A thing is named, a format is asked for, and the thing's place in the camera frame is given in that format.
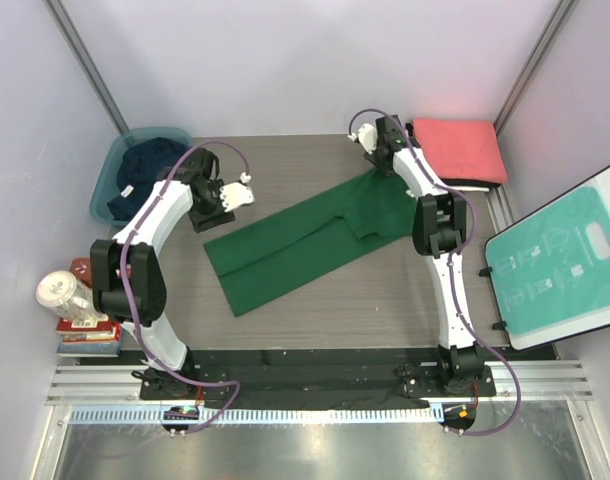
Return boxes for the green t shirt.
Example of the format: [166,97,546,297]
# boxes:
[204,169,416,316]

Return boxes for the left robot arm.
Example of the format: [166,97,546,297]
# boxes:
[90,144,254,399]

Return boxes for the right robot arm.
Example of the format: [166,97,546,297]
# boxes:
[352,116,484,396]

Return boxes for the stack of red books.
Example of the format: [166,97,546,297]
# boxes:
[56,318,122,356]

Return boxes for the folded red t shirt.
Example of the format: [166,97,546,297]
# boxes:
[411,117,509,184]

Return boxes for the navy blue t shirt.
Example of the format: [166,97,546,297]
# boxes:
[107,137,188,222]

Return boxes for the blue plastic basket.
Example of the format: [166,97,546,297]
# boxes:
[89,127,193,226]

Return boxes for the small dark red box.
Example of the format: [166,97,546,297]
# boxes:
[69,257,92,288]

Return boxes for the clear plastic jar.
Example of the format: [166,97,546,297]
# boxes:
[35,270,99,321]

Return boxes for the teal folding board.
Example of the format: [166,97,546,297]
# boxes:
[484,166,610,350]

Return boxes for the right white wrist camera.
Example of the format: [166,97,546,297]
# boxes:
[348,123,378,154]

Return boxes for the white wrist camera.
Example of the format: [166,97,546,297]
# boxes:
[219,182,255,212]
[348,123,378,154]

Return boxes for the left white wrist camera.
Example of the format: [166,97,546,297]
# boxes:
[219,182,255,212]

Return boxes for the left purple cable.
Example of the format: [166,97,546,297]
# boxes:
[117,140,254,435]

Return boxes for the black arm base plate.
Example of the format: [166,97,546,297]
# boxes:
[139,348,497,401]

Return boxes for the aluminium rail frame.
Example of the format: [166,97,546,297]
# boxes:
[46,360,594,406]

